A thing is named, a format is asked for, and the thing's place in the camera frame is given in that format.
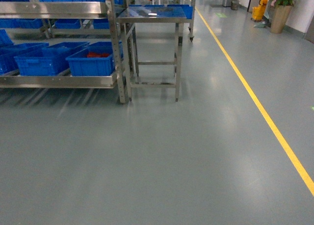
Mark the blue bin with red parts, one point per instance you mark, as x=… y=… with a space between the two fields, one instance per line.
x=96 y=59

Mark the stainless steel shelf rack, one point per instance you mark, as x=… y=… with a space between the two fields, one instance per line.
x=71 y=10

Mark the stainless steel table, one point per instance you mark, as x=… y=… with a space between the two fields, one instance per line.
x=152 y=40

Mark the blue plastic bin middle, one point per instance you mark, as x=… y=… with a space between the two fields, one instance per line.
x=48 y=61

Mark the grey trash can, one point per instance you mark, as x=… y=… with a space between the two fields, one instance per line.
x=234 y=4

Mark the yellow mop bucket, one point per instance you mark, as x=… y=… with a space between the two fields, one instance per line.
x=258 y=12

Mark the potted plant tan pot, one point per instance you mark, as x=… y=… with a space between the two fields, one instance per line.
x=282 y=9

